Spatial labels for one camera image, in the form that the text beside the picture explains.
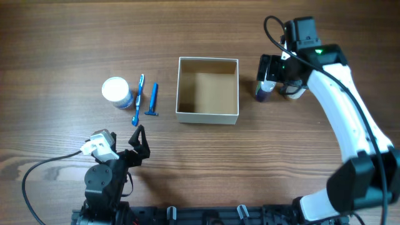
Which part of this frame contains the blue spray bottle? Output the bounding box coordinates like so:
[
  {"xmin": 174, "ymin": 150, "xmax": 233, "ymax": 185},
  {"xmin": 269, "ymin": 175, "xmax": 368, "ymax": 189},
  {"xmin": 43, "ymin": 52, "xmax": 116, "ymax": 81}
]
[{"xmin": 255, "ymin": 81, "xmax": 276, "ymax": 102}]

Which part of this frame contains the white tube with gold cap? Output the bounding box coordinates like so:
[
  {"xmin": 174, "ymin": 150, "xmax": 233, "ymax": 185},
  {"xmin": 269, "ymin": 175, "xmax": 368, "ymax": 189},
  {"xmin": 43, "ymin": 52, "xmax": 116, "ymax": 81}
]
[{"xmin": 284, "ymin": 86, "xmax": 306, "ymax": 100}]

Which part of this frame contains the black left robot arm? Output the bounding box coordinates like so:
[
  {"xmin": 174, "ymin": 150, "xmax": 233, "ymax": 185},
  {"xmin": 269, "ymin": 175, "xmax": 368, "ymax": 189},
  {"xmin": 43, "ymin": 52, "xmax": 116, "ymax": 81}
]
[{"xmin": 71, "ymin": 125, "xmax": 151, "ymax": 225}]

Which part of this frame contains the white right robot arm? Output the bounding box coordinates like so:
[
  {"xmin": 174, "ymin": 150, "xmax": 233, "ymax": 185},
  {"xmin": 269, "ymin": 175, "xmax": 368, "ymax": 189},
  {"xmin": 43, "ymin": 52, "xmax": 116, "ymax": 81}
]
[{"xmin": 255, "ymin": 17, "xmax": 399, "ymax": 224}]

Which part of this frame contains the blue toothbrush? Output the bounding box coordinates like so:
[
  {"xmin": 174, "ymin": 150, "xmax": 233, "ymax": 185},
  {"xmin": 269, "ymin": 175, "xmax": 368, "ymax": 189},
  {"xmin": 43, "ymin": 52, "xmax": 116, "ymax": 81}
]
[{"xmin": 132, "ymin": 74, "xmax": 145, "ymax": 126}]

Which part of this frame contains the blue razor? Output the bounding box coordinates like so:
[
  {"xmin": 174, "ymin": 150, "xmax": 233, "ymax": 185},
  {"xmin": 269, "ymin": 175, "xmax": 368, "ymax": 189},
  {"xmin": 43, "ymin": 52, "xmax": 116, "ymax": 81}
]
[{"xmin": 145, "ymin": 82, "xmax": 159, "ymax": 116}]

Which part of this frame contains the white round jar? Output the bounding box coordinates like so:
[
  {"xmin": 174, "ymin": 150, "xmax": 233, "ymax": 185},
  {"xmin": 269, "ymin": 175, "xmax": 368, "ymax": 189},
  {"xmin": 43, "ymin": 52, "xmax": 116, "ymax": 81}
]
[{"xmin": 101, "ymin": 77, "xmax": 133, "ymax": 109}]

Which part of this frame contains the white cardboard box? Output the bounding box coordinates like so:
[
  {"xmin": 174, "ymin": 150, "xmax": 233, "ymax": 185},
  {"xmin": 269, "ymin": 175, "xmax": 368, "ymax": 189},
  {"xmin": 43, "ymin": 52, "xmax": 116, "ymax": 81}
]
[{"xmin": 176, "ymin": 57, "xmax": 239, "ymax": 125}]

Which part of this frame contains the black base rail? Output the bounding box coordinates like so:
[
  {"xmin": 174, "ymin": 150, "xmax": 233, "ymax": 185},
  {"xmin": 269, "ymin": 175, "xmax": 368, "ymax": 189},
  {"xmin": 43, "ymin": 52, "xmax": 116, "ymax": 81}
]
[{"xmin": 71, "ymin": 204, "xmax": 351, "ymax": 225}]

